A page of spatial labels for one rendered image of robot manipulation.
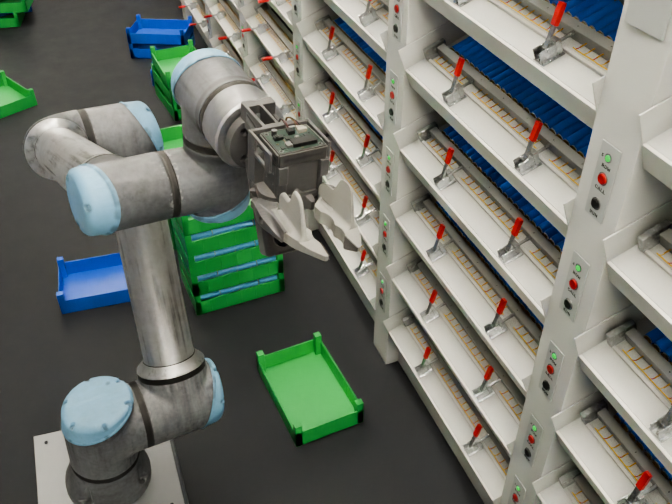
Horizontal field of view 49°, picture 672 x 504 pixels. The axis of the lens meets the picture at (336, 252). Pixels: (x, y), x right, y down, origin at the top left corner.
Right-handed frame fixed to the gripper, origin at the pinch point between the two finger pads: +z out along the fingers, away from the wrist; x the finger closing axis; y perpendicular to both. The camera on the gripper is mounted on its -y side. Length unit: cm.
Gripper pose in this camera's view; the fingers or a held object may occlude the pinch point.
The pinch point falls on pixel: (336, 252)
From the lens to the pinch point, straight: 73.5
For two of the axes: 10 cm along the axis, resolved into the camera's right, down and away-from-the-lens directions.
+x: 8.7, -2.5, 4.2
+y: 0.9, -7.7, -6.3
